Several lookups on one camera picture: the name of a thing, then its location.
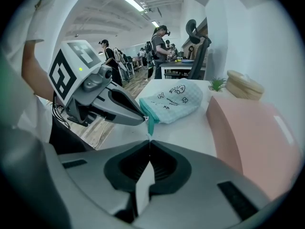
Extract person's dark trousers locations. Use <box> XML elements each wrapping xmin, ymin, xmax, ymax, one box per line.
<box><xmin>49</xmin><ymin>115</ymin><xmax>96</xmax><ymax>155</ymax></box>

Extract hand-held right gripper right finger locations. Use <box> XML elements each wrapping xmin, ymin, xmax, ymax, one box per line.
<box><xmin>132</xmin><ymin>139</ymin><xmax>271</xmax><ymax>229</ymax></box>

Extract pink box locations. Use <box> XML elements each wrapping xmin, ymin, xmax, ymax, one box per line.
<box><xmin>205</xmin><ymin>95</ymin><xmax>304</xmax><ymax>201</ymax></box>

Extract dark table with white legs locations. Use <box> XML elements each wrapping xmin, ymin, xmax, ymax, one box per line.
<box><xmin>159</xmin><ymin>60</ymin><xmax>206</xmax><ymax>80</ymax></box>

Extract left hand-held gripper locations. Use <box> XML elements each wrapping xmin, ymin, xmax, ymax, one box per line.
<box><xmin>48</xmin><ymin>40</ymin><xmax>145</xmax><ymax>128</ymax></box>

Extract small green potted plant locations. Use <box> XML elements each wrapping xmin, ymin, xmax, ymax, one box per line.
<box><xmin>208</xmin><ymin>77</ymin><xmax>227</xmax><ymax>97</ymax></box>

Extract black office chair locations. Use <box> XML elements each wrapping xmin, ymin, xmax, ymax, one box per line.
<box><xmin>163</xmin><ymin>19</ymin><xmax>213</xmax><ymax>81</ymax></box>

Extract person's white shirt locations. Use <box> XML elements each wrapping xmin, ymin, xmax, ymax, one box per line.
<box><xmin>0</xmin><ymin>0</ymin><xmax>72</xmax><ymax>144</ymax></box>

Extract light blue checked pouch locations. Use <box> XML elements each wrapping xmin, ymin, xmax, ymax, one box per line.
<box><xmin>139</xmin><ymin>78</ymin><xmax>203</xmax><ymax>136</ymax></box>

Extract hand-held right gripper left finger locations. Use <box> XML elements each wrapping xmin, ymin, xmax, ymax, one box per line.
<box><xmin>57</xmin><ymin>139</ymin><xmax>151</xmax><ymax>224</ymax></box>

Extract person's left forearm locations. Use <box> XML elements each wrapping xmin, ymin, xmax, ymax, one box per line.
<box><xmin>21</xmin><ymin>40</ymin><xmax>54</xmax><ymax>102</ymax></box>

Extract black cable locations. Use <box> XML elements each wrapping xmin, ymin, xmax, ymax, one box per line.
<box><xmin>52</xmin><ymin>93</ymin><xmax>71</xmax><ymax>131</ymax></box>

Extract round wooden container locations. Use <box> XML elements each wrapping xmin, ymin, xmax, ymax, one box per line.
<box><xmin>225</xmin><ymin>70</ymin><xmax>265</xmax><ymax>102</ymax></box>

